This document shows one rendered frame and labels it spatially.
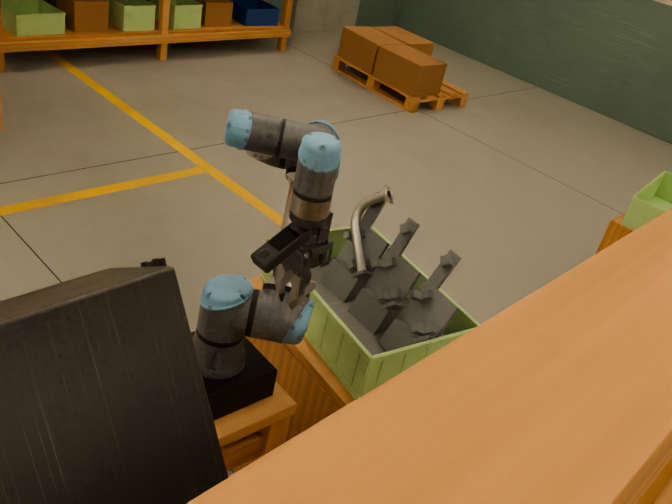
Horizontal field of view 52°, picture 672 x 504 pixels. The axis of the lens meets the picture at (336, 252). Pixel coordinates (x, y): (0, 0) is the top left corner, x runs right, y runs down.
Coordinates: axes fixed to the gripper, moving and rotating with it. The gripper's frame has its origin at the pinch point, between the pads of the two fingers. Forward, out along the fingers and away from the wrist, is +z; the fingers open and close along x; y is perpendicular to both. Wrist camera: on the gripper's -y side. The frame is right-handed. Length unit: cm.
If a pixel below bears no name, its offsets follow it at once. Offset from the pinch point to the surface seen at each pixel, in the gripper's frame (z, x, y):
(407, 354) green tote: 36, -3, 50
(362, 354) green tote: 35, 3, 38
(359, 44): 93, 366, 443
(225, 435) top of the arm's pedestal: 44.4, 7.9, -3.3
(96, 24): 96, 467, 218
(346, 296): 42, 31, 62
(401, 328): 37, 6, 59
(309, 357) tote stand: 50, 22, 39
